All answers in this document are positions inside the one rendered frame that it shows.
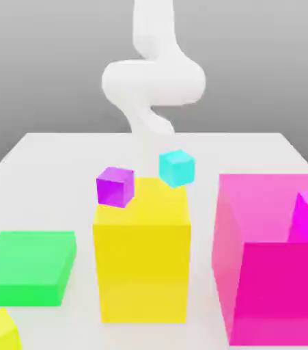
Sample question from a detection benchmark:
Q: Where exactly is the small cyan cube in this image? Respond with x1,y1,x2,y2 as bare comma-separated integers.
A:
158,149,196,189

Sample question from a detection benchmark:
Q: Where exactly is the small purple cube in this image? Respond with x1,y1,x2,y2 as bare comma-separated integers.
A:
96,166,136,209

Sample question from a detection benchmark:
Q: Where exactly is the large yellow box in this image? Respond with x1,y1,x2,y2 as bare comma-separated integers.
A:
92,176,192,324

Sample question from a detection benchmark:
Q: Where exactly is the large green box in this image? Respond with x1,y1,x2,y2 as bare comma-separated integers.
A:
0,230,78,308

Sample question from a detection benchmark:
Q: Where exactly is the large pink box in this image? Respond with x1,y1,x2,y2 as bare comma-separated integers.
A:
211,173,308,347

